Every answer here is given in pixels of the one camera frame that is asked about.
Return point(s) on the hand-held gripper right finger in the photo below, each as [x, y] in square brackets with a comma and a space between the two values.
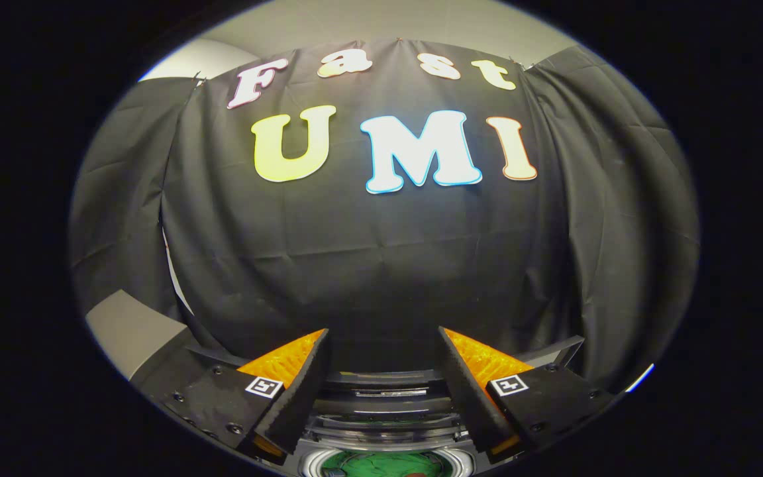
[467, 391]

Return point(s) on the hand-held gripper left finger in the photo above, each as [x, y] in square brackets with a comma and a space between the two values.
[299, 391]

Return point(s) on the green polo shirt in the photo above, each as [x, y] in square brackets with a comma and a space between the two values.
[368, 465]

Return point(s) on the black backdrop cloth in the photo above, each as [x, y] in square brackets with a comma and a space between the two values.
[388, 265]

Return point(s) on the grey cabinet with dark top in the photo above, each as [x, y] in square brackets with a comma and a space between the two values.
[130, 324]

